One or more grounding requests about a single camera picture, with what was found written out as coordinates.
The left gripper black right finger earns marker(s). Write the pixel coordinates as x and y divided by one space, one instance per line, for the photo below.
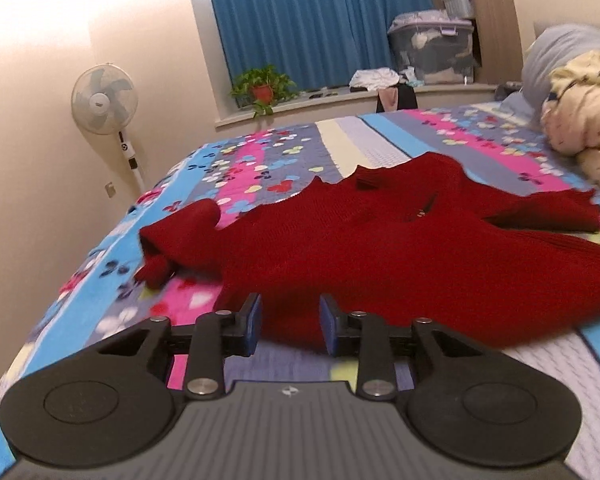
471 403

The cream star-print duvet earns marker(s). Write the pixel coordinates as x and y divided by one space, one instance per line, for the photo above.
570 116

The grey pillow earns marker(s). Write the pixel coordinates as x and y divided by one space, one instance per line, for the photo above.
555 46

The beige wooden shelf unit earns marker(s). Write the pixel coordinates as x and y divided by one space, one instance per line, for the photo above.
497 41

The white folded clothes pile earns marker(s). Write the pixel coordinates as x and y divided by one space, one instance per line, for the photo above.
374 80

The white standing fan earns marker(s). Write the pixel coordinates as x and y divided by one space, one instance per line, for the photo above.
103 102

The dark red knit sweater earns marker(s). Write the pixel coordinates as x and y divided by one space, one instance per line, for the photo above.
418 240

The small white storage basket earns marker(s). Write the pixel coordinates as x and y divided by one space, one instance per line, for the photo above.
461 9

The wall power socket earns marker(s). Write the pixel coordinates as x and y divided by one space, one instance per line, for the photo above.
110 189

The clear plastic storage bin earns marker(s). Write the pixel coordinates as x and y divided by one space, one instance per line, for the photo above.
437 48

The pink and black garment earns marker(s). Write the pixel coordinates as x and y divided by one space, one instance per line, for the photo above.
397 97

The green plant in red pot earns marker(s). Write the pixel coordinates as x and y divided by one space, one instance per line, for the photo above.
261 89

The colourful floral striped bed sheet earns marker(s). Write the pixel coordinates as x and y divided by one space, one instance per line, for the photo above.
264 167

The blue window curtain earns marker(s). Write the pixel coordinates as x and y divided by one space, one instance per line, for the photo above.
317 43

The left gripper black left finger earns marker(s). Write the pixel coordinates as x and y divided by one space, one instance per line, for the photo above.
113 399

